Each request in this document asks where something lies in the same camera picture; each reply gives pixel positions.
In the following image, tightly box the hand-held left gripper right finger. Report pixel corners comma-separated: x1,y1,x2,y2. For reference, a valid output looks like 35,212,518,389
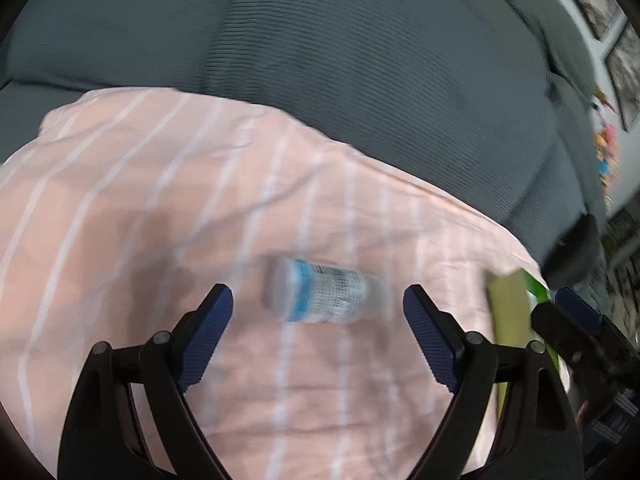
402,284,586,480

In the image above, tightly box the black cushion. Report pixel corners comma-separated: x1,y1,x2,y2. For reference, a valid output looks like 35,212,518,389
542,212,601,286

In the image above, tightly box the green cardboard box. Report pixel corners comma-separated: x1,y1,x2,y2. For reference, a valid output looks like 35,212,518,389
486,267,561,426

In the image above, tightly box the pile of plush toys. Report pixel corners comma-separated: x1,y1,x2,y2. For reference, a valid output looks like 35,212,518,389
590,87,621,196

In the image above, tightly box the pink striped blanket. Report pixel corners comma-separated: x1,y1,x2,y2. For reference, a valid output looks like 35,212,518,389
0,86,573,480

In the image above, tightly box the white bottle with blue label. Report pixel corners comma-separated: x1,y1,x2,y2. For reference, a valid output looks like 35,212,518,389
264,256,381,323

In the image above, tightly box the grey sofa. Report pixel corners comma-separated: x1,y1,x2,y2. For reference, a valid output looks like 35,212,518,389
0,0,608,281

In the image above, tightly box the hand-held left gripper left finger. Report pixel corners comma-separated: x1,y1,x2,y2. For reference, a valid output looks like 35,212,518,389
57,283,234,480

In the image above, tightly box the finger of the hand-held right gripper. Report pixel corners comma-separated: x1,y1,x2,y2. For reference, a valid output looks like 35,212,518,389
531,302,601,366
556,287,608,338

